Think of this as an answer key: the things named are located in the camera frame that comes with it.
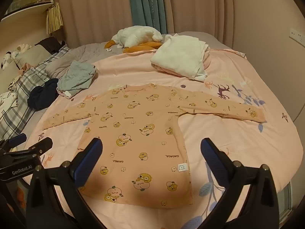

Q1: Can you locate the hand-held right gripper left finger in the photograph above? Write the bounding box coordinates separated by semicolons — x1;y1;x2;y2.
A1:
26;137;104;229

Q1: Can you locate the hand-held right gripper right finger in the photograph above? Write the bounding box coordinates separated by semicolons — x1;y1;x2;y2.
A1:
200;137;280;229

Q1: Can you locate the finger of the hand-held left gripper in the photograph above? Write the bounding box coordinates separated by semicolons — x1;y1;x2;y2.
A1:
3;137;53;159
0;133;27;151

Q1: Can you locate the pink cartoon print long-sleeve shirt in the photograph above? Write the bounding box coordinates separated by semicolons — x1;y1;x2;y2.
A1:
42;82;267;206

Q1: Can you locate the folded white clothes pile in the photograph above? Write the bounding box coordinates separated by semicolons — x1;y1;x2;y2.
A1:
150;34;211;81

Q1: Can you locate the pink printed bed sheet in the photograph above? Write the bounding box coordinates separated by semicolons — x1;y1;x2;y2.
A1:
22;49;298;229

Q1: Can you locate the plaid grey blanket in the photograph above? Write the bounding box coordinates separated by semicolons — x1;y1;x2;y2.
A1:
0;44;71;140

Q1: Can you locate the white printed cloth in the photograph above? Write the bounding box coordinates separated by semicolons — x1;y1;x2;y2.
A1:
0;75;24;124

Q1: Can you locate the dark navy garment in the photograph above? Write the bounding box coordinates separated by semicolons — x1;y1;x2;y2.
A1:
27;78;59;111

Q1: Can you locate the grey crumpled garment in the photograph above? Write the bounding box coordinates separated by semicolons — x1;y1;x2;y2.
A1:
57;60;98;99

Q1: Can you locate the black and white plush toy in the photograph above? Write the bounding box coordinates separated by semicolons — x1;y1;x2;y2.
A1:
0;51;13;71

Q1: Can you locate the beige pillow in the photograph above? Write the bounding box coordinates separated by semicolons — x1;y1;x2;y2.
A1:
14;44;52;68

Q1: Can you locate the white fluffy plush toy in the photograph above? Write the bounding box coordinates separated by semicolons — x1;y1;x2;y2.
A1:
13;43;32;58

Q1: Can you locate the grey quilted bed cover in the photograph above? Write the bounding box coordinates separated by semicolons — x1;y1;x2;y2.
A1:
45;42;120;78

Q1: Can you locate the dark brown cloth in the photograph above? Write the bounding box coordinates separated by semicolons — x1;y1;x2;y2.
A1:
35;37;66;54

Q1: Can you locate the yellow fringed cloth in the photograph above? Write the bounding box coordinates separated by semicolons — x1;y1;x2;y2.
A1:
46;2;64;34

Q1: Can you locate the white goose plush toy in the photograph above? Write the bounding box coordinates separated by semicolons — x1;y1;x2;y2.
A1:
105;25;164;53

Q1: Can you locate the pink curtain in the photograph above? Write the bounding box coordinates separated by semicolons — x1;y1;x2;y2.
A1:
57;0;250;55

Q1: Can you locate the teal curtain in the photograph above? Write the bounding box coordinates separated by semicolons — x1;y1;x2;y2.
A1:
128;0;167;34

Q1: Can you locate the cream wall shelf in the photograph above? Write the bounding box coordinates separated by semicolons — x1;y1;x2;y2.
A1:
0;0;54;23

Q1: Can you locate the white wall socket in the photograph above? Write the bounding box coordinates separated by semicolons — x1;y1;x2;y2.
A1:
289;28;304;41

